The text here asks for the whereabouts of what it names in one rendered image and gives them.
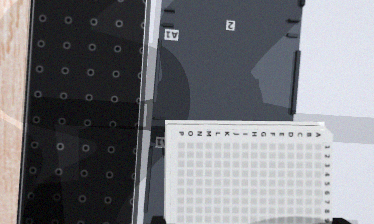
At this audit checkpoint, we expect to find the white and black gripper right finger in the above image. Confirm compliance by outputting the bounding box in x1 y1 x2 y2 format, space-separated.
332 218 351 224

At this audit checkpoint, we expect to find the white well plate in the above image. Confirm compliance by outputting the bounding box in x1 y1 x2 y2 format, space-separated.
164 120 333 224

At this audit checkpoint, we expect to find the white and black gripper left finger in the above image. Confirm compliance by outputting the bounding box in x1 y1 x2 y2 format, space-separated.
150 216 166 224

